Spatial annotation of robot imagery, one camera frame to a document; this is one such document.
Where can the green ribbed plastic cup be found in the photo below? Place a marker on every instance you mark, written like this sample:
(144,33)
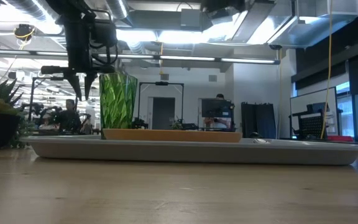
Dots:
(118,102)

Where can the long ceiling strip light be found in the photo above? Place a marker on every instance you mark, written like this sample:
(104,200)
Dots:
(185,58)

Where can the orange plate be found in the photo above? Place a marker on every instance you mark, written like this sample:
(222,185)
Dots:
(172,136)

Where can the black background station frame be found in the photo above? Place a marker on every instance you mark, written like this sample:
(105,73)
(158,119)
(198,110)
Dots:
(162,83)
(56,78)

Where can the red low object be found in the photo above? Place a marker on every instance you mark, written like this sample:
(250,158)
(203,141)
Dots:
(340,138)

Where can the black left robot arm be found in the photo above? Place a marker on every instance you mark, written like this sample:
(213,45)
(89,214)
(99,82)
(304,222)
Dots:
(73,9)

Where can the black curtain panel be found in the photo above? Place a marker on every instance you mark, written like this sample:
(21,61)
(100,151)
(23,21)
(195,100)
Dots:
(258,118)

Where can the grey wall vent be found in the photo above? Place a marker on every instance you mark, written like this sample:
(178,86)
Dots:
(212,78)
(164,77)

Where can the grey plastic tray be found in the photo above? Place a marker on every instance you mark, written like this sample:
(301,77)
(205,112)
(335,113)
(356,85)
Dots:
(182,154)

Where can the black perforated cart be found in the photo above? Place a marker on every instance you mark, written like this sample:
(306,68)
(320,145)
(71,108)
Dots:
(312,126)

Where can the black monitor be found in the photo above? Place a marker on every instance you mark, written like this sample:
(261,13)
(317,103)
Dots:
(216,107)

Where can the black background robot arm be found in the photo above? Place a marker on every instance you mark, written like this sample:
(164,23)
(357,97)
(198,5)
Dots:
(190,126)
(141,125)

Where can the whiteboard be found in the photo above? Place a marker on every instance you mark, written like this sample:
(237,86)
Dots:
(312,98)

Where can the small green background plant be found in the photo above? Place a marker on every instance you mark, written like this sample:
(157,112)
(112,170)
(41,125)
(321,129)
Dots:
(176,126)

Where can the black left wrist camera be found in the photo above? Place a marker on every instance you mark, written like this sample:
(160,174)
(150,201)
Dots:
(104,34)

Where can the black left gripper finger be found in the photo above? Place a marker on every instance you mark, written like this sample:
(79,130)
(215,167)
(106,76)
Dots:
(75,82)
(89,81)

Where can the grey door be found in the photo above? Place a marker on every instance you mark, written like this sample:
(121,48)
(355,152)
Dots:
(163,112)

